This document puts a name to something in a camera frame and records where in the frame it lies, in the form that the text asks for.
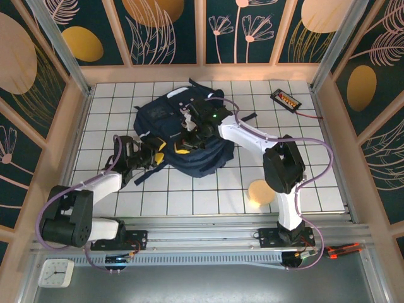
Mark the navy blue backpack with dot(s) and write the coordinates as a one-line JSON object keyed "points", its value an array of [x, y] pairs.
{"points": [[164, 116]]}

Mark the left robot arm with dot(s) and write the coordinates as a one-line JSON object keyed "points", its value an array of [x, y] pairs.
{"points": [[69, 221]]}

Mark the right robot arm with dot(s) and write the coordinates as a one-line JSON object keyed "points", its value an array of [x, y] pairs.
{"points": [[284, 164]]}

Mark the black charger board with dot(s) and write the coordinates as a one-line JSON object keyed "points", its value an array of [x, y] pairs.
{"points": [[285, 100]]}

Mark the round beige disc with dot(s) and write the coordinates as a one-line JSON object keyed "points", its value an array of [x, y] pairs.
{"points": [[261, 192]]}

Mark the small controller board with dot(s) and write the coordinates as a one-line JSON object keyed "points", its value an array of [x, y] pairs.
{"points": [[121, 259], [300, 256]]}

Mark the white square clock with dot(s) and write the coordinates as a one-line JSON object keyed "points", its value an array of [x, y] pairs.
{"points": [[56, 273]]}

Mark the orange black pliers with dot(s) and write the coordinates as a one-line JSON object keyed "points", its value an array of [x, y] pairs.
{"points": [[344, 249]]}

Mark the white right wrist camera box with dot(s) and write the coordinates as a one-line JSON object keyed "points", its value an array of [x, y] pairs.
{"points": [[188, 121]]}

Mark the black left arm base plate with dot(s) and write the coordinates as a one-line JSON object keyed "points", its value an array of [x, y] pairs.
{"points": [[139, 236]]}

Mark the aluminium mounting rail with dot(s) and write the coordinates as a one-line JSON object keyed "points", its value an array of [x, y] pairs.
{"points": [[205, 235]]}

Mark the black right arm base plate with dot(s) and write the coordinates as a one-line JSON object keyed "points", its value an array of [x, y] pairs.
{"points": [[268, 236]]}

